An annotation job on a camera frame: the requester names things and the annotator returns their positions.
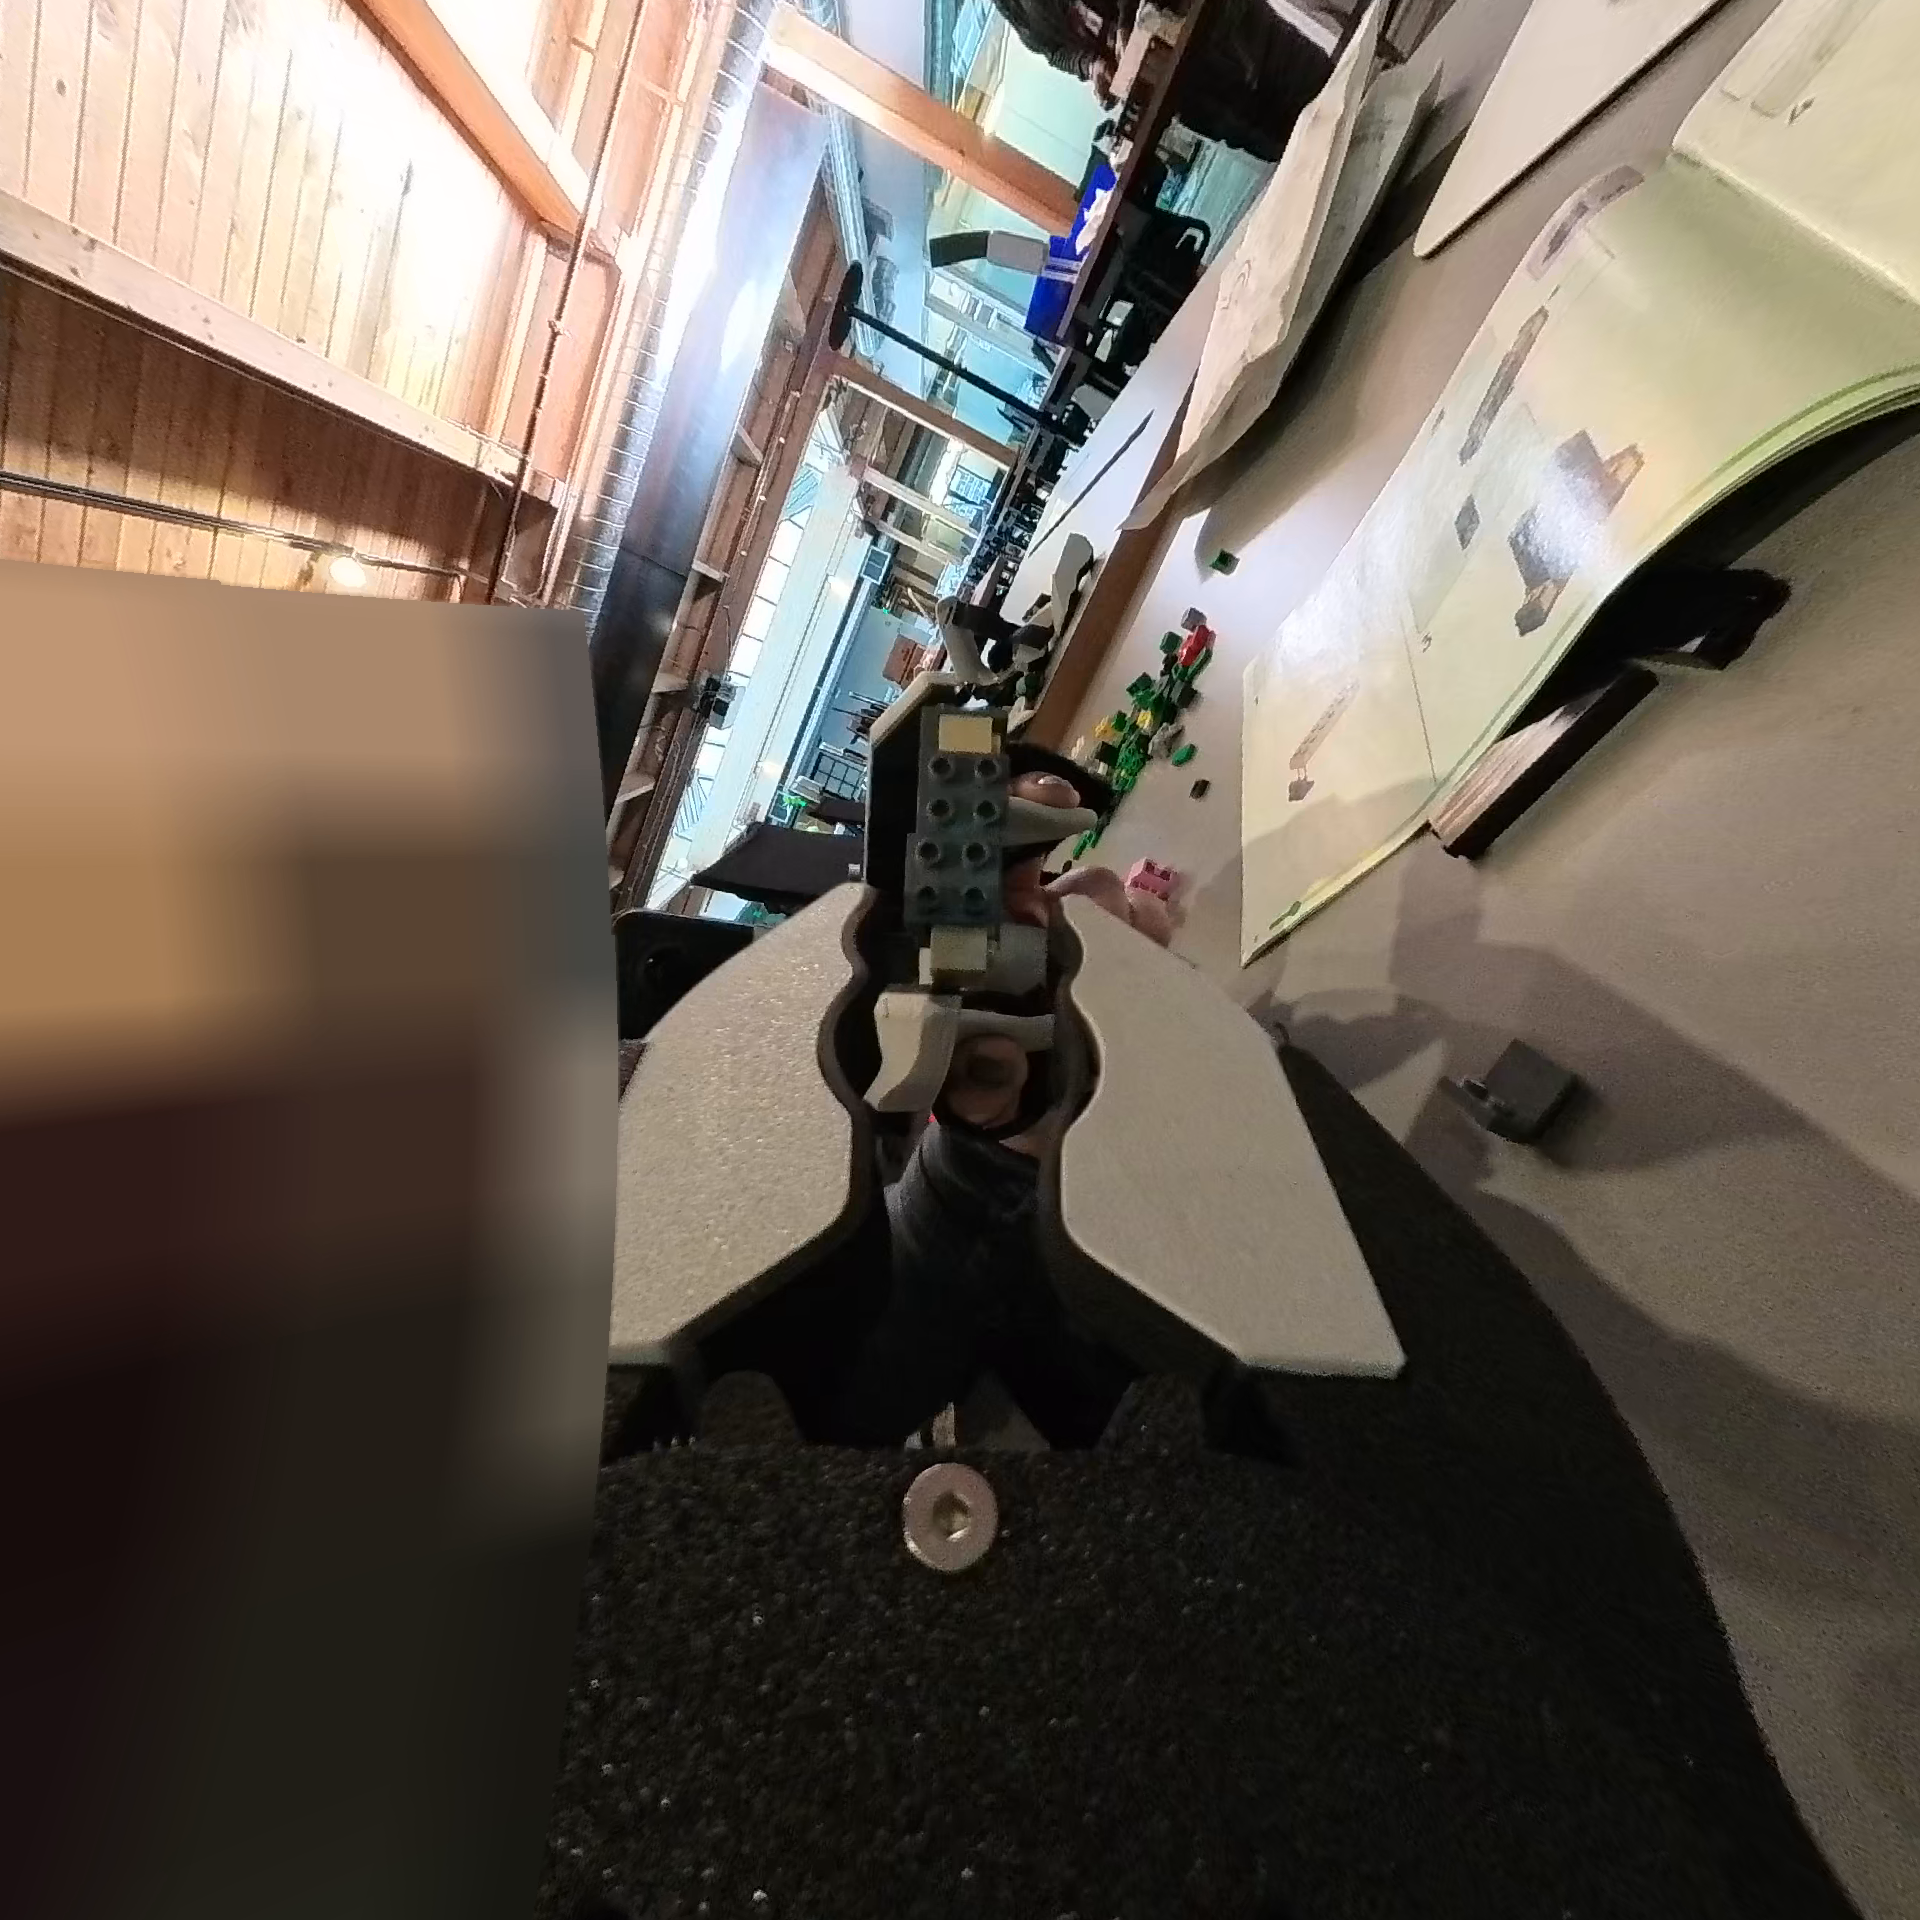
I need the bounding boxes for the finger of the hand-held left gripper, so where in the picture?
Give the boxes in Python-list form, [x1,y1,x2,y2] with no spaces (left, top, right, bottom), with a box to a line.
[865,675,1040,909]

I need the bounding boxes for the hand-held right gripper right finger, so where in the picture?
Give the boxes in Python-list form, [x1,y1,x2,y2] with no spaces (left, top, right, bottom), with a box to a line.
[1037,901,1409,1383]

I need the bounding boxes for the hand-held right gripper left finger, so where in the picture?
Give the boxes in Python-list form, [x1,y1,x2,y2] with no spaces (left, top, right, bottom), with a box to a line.
[609,883,904,1377]

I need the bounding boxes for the grey and tan brick assembly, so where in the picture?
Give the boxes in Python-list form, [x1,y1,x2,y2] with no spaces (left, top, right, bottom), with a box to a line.
[902,703,1011,990]

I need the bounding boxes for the small grey brick piece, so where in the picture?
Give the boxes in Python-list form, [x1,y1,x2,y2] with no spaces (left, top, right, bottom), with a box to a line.
[1446,1037,1579,1145]

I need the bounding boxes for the white desk with wooden edge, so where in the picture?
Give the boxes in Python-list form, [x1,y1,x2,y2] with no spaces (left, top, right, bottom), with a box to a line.
[1019,381,1203,601]

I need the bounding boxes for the grey desk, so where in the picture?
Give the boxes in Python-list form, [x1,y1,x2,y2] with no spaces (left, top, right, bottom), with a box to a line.
[1037,0,1920,1920]

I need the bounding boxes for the person's left hand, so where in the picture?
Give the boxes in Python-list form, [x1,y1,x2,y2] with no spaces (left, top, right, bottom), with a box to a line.
[937,768,1128,1128]

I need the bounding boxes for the pile of small green bricks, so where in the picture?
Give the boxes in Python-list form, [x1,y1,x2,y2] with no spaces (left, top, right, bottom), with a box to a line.
[1073,613,1221,798]

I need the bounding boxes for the blue bin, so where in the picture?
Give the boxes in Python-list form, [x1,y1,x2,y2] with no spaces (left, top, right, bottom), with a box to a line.
[1037,150,1144,347]

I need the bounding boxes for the instruction booklet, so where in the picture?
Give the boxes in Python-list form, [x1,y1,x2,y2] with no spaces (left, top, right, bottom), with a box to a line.
[1239,150,1920,966]

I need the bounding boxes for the white rounded board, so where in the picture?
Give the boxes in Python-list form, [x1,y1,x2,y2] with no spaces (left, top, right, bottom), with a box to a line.
[1414,0,1736,260]

